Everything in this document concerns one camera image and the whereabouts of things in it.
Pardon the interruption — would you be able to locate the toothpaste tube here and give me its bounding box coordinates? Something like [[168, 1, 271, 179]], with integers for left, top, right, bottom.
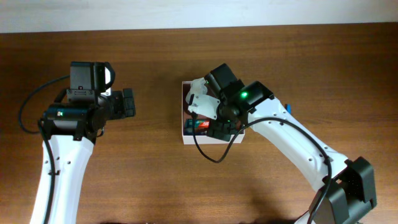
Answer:
[[184, 119, 210, 129]]

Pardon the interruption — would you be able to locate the clear pump soap bottle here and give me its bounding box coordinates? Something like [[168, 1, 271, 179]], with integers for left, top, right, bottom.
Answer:
[[185, 78, 209, 105]]

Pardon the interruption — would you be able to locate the blue disposable razor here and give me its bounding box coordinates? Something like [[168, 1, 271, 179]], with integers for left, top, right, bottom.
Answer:
[[285, 104, 292, 114]]

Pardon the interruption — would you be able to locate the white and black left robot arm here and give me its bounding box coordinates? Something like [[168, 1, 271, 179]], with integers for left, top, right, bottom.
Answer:
[[30, 62, 136, 223]]

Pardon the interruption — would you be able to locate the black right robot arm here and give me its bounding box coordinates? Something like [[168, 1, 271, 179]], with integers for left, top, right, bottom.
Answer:
[[204, 63, 377, 224]]

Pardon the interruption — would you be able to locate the white cardboard box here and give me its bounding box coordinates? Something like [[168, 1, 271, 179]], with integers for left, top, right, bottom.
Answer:
[[182, 81, 230, 145]]

